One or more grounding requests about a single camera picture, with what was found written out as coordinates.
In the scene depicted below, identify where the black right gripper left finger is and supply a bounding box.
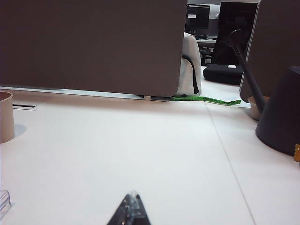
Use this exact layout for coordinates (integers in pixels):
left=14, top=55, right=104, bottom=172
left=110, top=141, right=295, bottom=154
left=106, top=190, right=135, bottom=225

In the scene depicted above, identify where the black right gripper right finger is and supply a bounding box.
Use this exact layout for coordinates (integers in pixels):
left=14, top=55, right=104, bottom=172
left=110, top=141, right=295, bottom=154
left=131, top=190, right=152, bottom=225

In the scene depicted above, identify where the clear plastic chip tray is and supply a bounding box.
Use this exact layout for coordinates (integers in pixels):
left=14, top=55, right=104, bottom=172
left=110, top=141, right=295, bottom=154
left=0, top=190, right=12, bottom=210

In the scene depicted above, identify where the brown paper cup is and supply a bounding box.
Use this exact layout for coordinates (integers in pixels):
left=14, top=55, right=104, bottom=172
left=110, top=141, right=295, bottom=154
left=0, top=91, right=15, bottom=144

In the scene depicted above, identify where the small beige paper bowl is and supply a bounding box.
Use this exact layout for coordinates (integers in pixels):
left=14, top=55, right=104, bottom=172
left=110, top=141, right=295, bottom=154
left=247, top=95, right=270, bottom=121

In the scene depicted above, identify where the black padded case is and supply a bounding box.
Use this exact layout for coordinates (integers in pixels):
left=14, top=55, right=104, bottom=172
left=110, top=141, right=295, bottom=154
left=202, top=64, right=246, bottom=85

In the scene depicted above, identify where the wide brown desk partition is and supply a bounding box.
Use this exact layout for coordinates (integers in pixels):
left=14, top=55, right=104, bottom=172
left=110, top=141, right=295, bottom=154
left=0, top=0, right=188, bottom=98

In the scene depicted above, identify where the black computer monitor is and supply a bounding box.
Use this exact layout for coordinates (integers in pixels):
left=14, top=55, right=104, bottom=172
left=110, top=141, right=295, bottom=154
left=187, top=4, right=210, bottom=30

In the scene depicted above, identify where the green printed strap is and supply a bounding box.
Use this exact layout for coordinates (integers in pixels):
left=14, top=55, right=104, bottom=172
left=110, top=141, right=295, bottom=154
left=170, top=96, right=242, bottom=106

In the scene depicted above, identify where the white bag with black strap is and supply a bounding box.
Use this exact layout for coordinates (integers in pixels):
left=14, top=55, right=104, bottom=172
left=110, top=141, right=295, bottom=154
left=174, top=32, right=203, bottom=97

